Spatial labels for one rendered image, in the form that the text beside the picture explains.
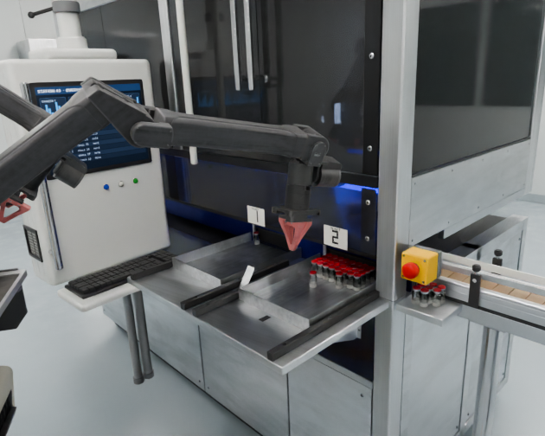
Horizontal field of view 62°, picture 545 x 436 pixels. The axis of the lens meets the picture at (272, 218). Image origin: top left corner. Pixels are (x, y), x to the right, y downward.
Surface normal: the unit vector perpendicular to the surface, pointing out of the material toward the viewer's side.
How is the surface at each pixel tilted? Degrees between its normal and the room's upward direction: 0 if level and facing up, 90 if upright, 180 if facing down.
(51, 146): 105
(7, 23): 90
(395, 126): 90
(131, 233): 90
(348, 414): 90
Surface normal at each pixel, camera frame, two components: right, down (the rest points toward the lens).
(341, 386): -0.72, 0.23
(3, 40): 0.69, 0.18
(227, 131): 0.47, 0.47
